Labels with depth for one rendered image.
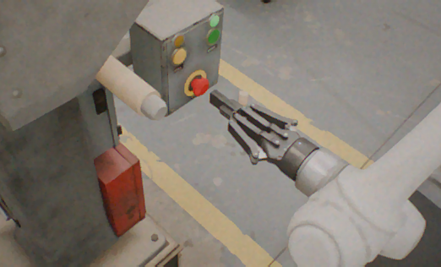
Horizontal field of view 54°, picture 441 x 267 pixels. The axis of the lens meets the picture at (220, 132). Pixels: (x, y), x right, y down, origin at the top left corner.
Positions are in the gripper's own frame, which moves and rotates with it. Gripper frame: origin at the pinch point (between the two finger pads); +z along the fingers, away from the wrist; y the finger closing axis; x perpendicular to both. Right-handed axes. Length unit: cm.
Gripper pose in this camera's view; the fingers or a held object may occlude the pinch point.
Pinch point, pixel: (225, 105)
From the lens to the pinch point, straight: 86.4
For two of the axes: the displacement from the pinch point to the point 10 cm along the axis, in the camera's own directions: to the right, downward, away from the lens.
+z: -7.2, -5.5, 4.1
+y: 6.9, -5.2, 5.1
